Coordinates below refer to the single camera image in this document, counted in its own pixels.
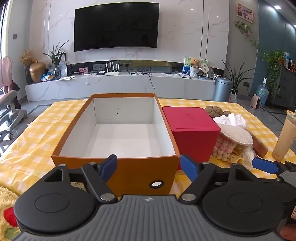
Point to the grey trash bin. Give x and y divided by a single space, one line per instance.
222 89

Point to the framed wall picture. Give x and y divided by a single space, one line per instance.
244 12

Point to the yellow plush toy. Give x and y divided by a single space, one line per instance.
7 204

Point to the black picture frame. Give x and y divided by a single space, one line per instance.
63 62

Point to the trailing vine plant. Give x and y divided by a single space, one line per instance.
245 30

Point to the white router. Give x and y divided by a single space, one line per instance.
112 73

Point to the yellow checked tablecloth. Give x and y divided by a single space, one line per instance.
34 139

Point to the clear plastic bag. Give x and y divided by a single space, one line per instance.
249 156

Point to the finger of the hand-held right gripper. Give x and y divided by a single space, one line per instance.
263 165

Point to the milk tea cup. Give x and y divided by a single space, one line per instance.
283 136

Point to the round hand fan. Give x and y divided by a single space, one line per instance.
204 68

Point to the gold acorn vase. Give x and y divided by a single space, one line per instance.
37 70

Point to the woven basket bag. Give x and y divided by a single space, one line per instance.
233 97

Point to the dark cabinet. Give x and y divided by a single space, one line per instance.
286 90

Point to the red lidded box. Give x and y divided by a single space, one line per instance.
192 139

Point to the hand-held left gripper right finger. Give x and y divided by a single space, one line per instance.
188 166

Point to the pink heater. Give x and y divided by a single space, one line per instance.
256 102

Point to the pink white puffy cloth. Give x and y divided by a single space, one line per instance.
223 148

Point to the white marble console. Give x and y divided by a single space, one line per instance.
115 85

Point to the pink card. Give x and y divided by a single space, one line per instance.
83 71

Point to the bushy potted plant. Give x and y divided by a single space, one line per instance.
275 64

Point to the person's right hand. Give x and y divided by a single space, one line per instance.
289 233

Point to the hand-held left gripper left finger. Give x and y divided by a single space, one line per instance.
108 168

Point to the brown teddy bear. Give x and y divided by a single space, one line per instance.
194 63

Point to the brown box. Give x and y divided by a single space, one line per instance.
260 146

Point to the white papers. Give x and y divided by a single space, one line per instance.
67 77

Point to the green potted plant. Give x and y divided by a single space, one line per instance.
56 54

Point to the black wall television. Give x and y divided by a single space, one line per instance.
115 25

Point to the snack bags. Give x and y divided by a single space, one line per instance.
48 77

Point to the brown plush slipper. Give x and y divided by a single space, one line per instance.
214 110
227 113

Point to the dried flower bunch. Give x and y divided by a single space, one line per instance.
26 58

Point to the beige woven pad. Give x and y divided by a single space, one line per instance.
235 135

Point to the small black box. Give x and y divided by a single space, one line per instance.
100 73

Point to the orange cardboard box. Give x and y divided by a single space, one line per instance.
134 171

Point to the pink chair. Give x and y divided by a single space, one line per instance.
8 97

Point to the long-leaf potted plant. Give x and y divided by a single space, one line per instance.
235 77

